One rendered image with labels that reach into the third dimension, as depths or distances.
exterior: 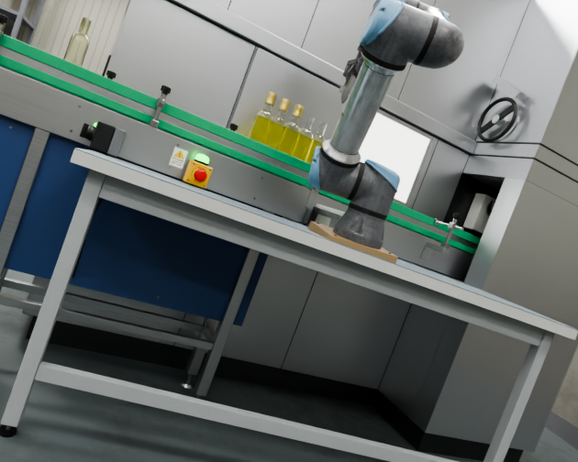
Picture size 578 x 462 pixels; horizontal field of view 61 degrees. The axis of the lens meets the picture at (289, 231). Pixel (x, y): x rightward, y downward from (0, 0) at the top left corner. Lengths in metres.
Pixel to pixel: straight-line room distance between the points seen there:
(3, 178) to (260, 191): 0.77
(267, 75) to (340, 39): 0.37
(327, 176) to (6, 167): 0.92
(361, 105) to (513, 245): 1.17
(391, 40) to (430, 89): 1.17
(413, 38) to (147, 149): 0.85
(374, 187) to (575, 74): 1.24
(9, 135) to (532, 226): 1.97
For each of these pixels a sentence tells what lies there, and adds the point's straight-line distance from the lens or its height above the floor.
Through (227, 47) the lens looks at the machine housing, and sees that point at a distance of 1.98.
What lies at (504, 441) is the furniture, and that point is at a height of 0.32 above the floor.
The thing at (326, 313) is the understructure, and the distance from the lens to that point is 2.25.
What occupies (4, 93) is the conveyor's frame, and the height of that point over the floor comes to 0.81.
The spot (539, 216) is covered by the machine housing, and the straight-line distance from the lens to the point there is 2.33.
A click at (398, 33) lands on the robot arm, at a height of 1.25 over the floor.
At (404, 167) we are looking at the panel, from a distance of 2.27.
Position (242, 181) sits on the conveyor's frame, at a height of 0.82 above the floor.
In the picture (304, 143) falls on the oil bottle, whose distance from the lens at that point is 1.86.
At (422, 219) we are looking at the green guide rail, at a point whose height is 0.94.
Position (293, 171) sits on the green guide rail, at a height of 0.92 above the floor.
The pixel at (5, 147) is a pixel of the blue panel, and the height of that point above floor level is 0.67.
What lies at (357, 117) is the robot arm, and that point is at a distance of 1.31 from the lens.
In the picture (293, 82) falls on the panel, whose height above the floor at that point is 1.26.
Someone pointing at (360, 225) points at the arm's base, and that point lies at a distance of 1.40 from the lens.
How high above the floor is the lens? 0.80
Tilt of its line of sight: 3 degrees down
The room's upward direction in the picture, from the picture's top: 21 degrees clockwise
